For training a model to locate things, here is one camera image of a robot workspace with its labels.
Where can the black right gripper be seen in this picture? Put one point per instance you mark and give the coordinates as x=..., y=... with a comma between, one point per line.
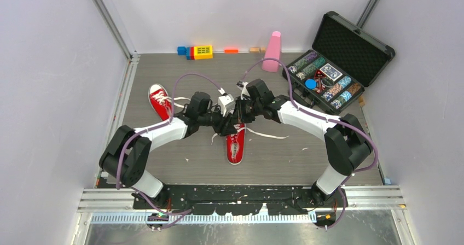
x=241, y=117

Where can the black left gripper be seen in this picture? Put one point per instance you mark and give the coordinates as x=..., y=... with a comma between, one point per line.
x=225, y=127

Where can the white shoelace of sneaker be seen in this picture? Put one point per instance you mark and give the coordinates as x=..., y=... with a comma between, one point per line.
x=259, y=134
x=174, y=100

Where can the red canvas sneaker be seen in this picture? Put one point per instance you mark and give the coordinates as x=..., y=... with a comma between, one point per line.
x=163, y=113
x=236, y=144

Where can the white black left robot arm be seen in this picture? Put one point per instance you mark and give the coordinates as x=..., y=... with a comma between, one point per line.
x=127, y=153

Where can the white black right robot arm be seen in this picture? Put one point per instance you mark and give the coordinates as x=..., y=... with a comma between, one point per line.
x=346, y=143

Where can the wooden block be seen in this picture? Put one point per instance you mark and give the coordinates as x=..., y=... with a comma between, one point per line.
x=254, y=49

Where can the pink metronome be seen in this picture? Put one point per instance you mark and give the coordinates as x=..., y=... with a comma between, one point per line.
x=273, y=52

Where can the blue round dealer chip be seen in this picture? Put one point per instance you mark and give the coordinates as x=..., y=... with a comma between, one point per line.
x=311, y=84

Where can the orange flat block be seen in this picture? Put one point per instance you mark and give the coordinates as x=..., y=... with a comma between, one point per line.
x=231, y=50

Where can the yellow toy block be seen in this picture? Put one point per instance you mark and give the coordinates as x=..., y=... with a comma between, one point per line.
x=202, y=52

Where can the playing card deck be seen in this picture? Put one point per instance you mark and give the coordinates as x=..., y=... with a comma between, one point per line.
x=331, y=72

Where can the red toy block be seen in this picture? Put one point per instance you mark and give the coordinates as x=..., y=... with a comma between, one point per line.
x=189, y=53

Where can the blue toy cube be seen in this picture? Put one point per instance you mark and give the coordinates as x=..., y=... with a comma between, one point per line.
x=181, y=50

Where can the black poker chip case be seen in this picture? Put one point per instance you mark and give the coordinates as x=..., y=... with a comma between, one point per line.
x=359, y=56

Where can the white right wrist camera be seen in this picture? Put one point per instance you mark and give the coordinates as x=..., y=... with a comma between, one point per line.
x=242, y=85

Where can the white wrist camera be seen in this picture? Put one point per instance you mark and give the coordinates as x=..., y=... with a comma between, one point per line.
x=226, y=102
x=242, y=85

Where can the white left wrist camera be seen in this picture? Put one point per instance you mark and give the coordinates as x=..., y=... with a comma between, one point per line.
x=226, y=102

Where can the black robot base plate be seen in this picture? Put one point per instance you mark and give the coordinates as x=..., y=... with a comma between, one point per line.
x=235, y=200

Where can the aluminium frame rail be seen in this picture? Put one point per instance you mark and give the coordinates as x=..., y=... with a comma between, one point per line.
x=109, y=206

